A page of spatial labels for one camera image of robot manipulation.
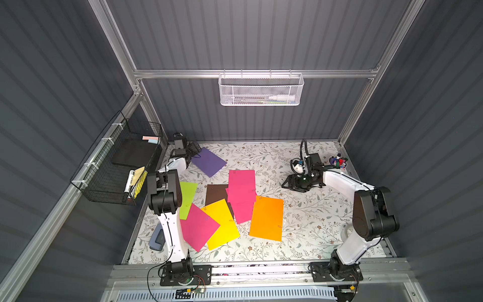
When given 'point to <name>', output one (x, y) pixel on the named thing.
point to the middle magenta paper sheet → (242, 201)
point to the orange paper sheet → (267, 218)
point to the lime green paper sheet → (188, 191)
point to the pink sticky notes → (153, 139)
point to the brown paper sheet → (217, 192)
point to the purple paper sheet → (208, 162)
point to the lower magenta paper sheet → (198, 228)
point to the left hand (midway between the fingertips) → (190, 145)
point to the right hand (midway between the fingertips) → (289, 186)
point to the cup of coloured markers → (339, 162)
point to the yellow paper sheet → (219, 212)
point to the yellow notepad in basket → (138, 178)
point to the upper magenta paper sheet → (241, 186)
